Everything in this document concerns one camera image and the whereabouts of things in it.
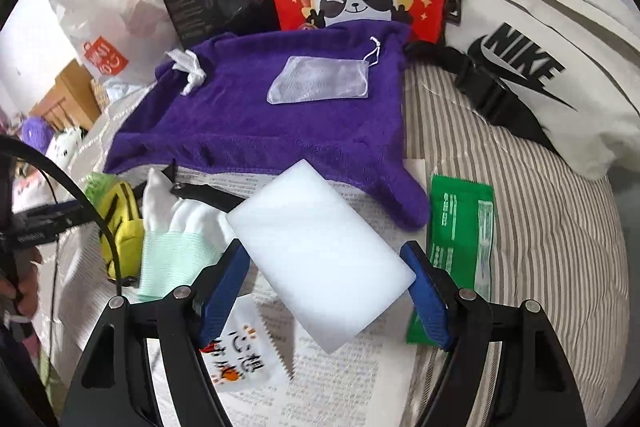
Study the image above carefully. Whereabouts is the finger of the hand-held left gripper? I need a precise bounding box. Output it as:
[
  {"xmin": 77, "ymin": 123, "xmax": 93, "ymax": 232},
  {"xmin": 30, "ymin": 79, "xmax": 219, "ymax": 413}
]
[{"xmin": 12, "ymin": 202, "xmax": 98, "ymax": 230}]

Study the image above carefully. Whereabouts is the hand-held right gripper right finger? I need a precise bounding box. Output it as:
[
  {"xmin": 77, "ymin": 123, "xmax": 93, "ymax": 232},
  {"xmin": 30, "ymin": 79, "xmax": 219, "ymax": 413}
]
[{"xmin": 400, "ymin": 241, "xmax": 588, "ymax": 427}]

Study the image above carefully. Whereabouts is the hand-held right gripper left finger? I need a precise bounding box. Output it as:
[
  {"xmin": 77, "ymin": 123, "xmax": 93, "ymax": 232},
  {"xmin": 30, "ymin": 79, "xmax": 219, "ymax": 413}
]
[{"xmin": 60, "ymin": 238, "xmax": 251, "ymax": 427}]

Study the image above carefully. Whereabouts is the white glove green cuff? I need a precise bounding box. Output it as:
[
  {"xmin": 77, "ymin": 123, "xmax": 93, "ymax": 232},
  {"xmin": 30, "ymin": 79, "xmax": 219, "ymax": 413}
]
[{"xmin": 136, "ymin": 168, "xmax": 241, "ymax": 303}]

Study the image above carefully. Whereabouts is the white snack packet orange print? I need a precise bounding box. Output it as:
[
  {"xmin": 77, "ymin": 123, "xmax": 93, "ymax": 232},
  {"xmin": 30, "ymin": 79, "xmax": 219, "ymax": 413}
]
[{"xmin": 199, "ymin": 292, "xmax": 291, "ymax": 390}]

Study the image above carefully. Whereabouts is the yellow zip pouch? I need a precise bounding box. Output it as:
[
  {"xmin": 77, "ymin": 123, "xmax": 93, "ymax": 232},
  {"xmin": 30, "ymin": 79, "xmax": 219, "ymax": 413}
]
[{"xmin": 97, "ymin": 181, "xmax": 146, "ymax": 280}]

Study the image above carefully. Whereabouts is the white foam sponge block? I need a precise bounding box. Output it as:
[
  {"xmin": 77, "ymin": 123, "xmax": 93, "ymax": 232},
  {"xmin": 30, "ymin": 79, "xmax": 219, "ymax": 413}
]
[{"xmin": 225, "ymin": 158, "xmax": 417, "ymax": 355}]

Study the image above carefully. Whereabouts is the black watch strap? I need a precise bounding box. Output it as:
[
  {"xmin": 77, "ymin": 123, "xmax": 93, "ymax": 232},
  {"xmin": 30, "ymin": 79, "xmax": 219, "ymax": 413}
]
[{"xmin": 170, "ymin": 162, "xmax": 266, "ymax": 212}]

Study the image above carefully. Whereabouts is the purple towel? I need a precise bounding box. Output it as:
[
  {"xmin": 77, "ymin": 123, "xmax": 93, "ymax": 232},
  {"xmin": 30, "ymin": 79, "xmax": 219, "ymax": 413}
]
[{"xmin": 102, "ymin": 23, "xmax": 432, "ymax": 230}]

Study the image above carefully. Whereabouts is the person's left hand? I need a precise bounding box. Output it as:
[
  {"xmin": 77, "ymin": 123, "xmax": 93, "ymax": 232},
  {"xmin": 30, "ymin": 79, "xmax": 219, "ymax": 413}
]
[{"xmin": 0, "ymin": 251, "xmax": 45, "ymax": 319}]

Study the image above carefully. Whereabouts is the light green wrapper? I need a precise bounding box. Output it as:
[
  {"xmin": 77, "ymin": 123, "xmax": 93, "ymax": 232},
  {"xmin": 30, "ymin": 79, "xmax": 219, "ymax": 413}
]
[{"xmin": 84, "ymin": 173, "xmax": 110, "ymax": 198}]

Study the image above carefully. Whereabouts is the white plush toy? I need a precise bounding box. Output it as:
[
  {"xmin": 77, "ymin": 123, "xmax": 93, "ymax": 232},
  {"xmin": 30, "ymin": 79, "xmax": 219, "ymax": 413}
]
[{"xmin": 45, "ymin": 127, "xmax": 86, "ymax": 162}]

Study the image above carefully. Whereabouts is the green foil packet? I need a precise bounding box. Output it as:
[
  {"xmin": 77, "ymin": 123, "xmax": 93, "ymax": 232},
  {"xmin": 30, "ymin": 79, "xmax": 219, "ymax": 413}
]
[{"xmin": 405, "ymin": 174, "xmax": 496, "ymax": 348}]

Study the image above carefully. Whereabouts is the purple plush toy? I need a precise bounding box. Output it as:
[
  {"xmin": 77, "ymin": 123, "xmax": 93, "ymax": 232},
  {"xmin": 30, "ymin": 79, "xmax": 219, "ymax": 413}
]
[{"xmin": 22, "ymin": 117, "xmax": 53, "ymax": 152}]

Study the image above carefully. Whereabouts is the wooden furniture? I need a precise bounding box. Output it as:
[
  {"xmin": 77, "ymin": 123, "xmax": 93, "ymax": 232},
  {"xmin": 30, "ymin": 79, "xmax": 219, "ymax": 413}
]
[{"xmin": 30, "ymin": 59, "xmax": 103, "ymax": 130}]

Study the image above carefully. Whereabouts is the newspaper sheet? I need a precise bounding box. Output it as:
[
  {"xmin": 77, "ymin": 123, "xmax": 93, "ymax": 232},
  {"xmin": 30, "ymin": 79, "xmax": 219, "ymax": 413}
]
[{"xmin": 145, "ymin": 167, "xmax": 436, "ymax": 427}]

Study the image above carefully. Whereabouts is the white plastic shopping bag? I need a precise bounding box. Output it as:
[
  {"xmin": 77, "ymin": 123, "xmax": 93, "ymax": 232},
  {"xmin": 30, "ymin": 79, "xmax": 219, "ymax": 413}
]
[{"xmin": 47, "ymin": 0, "xmax": 176, "ymax": 85}]

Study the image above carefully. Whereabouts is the black cable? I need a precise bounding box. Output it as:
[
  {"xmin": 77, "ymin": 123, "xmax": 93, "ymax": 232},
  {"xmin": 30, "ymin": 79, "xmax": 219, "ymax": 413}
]
[{"xmin": 0, "ymin": 136, "xmax": 136, "ymax": 288}]

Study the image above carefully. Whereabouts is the sheer mesh drawstring pouch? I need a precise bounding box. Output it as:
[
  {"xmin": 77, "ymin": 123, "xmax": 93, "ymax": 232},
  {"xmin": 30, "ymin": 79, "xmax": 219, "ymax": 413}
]
[{"xmin": 266, "ymin": 38, "xmax": 383, "ymax": 105}]

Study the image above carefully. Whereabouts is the white canvas bag black strap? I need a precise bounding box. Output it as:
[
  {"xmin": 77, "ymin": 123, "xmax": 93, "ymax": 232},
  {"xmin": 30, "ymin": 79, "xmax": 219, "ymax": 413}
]
[{"xmin": 404, "ymin": 0, "xmax": 640, "ymax": 182}]

